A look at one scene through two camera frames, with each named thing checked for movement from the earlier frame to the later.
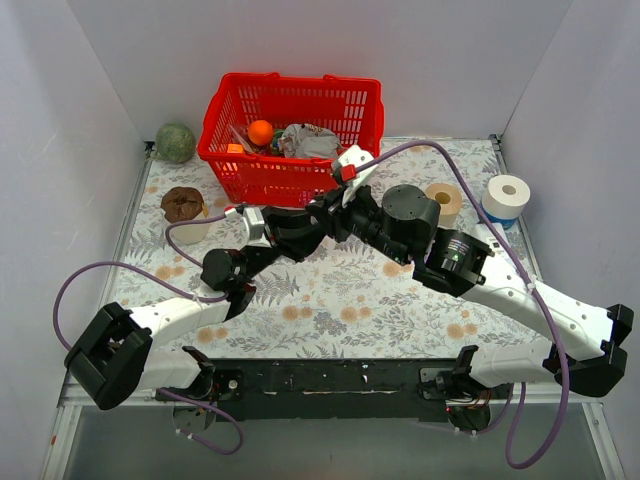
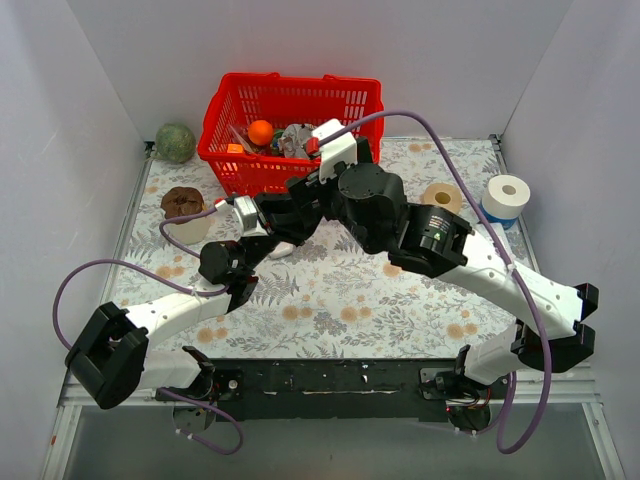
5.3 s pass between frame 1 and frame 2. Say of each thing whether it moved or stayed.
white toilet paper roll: stayed
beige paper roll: stayed
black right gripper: moved
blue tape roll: stayed
